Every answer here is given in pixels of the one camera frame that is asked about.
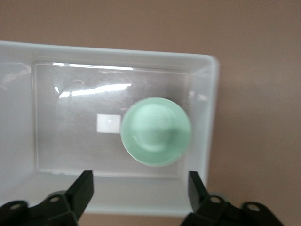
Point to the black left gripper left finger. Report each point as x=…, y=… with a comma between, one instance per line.
x=77, y=193

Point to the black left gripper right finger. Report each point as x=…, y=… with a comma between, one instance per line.
x=198, y=195

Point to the mint green bowl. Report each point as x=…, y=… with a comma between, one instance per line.
x=156, y=131

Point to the clear plastic box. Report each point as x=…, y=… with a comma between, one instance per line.
x=70, y=141

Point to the white square label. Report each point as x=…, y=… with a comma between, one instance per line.
x=108, y=123

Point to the brown table cover sheet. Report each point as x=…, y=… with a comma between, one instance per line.
x=258, y=117

